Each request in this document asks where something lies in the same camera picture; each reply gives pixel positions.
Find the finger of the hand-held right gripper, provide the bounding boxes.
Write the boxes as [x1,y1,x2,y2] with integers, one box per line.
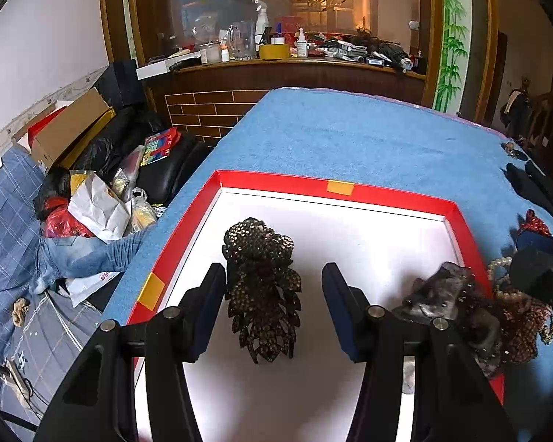
[509,231,553,318]

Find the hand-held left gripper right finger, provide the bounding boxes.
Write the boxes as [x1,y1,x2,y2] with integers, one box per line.
[321,262,519,442]

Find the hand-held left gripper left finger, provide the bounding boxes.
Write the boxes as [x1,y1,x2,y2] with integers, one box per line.
[34,262,226,442]

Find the white pearl bracelet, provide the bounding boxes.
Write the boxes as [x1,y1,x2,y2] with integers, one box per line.
[487,255,526,302]

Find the red box with white inside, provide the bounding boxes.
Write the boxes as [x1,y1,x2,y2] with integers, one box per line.
[128,170,508,442]

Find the black beaded leaf hair clip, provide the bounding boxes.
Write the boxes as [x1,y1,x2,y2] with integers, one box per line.
[222,217,303,365]

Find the dark red beaded jewelry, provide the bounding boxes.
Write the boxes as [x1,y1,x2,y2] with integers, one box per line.
[502,295,553,364]

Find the red polka-dot scrunchie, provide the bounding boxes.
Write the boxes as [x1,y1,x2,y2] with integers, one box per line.
[518,209,553,235]

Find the black gloves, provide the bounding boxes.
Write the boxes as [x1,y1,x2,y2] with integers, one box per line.
[506,160,553,235]

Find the grey furry hair clip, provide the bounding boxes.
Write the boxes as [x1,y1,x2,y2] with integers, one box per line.
[392,262,503,378]

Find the black leather seat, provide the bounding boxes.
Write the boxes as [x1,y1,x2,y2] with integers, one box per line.
[138,133,208,206]

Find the blue jeans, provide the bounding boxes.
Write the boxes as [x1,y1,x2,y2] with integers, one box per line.
[30,228,150,295]

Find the white paper bag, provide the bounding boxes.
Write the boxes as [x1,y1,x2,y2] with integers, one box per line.
[68,172,132,242]

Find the blue tablecloth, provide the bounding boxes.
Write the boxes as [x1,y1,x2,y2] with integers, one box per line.
[102,87,553,442]

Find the colourful snack packet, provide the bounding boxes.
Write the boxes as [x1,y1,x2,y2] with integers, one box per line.
[140,128,180,166]

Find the red plastic bag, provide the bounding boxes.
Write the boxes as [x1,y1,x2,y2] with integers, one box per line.
[44,205,93,239]

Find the coat stand with bag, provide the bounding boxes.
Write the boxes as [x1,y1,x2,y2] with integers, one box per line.
[500,78,535,139]

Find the blue plaid bedding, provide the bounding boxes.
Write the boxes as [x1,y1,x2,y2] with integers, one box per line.
[0,147,107,415]

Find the brown cardboard box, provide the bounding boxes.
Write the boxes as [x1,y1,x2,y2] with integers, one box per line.
[28,87,116,171]

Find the wooden counter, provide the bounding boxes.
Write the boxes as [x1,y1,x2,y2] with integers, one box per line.
[145,57,427,148]

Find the white flat box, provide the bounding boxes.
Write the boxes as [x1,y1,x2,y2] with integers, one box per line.
[136,53,204,81]

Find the black folded umbrella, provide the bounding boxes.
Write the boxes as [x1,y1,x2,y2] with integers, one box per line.
[366,41,415,74]

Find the bamboo painted pillar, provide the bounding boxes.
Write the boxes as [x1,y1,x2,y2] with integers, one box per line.
[435,0,471,113]

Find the yellow tape roll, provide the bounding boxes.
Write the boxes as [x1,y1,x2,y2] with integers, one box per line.
[258,43,290,62]

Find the clear glass pitcher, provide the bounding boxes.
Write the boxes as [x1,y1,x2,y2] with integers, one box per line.
[226,22,257,60]

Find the white spray bottle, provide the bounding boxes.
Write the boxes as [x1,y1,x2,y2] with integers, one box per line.
[253,0,271,47]

